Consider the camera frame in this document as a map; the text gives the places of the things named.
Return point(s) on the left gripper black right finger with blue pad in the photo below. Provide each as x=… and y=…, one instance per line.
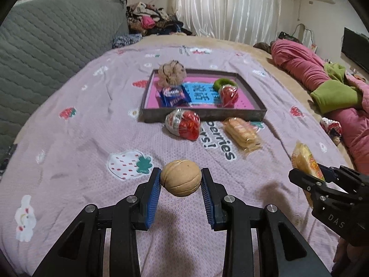
x=283, y=251

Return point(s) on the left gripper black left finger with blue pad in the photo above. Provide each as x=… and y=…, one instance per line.
x=79, y=251

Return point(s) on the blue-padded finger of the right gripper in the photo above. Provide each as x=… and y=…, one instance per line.
x=334, y=175

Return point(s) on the yellow packaged pastry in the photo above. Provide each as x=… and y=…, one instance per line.
x=305, y=163

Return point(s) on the clear packet of biscuits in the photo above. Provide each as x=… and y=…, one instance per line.
x=243, y=134

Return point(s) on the tan walnut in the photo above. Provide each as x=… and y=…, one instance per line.
x=181, y=177

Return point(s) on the red candy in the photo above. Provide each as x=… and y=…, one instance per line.
x=228, y=95
x=184, y=124

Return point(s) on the person's hand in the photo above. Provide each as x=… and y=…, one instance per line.
x=345, y=249

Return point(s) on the small red white toy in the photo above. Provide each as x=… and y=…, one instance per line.
x=333, y=129

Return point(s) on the green blanket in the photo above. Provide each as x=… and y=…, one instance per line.
x=336, y=93

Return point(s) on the pink quilt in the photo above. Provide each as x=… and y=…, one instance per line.
x=308, y=68

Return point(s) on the black device at bedside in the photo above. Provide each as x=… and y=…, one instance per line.
x=6, y=159

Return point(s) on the red wrapped candy in tray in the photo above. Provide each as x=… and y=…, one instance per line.
x=228, y=95

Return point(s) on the black television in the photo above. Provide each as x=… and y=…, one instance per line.
x=355, y=46

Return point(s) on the dark tray pink bottom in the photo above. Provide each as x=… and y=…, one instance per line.
x=205, y=101

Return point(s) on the pink strawberry bed sheet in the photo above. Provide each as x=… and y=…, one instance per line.
x=87, y=145

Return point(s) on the blue snack packet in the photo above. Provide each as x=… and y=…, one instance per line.
x=174, y=96

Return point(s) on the beige frilly scrunchie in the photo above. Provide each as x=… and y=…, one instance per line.
x=170, y=74

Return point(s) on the white curtain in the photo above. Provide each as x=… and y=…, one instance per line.
x=244, y=21

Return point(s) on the blue patterned cloth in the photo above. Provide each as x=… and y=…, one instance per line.
x=126, y=40

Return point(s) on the grey quilted headboard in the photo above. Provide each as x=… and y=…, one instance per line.
x=43, y=44

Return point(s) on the pile of clothes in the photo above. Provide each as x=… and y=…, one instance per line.
x=147, y=20

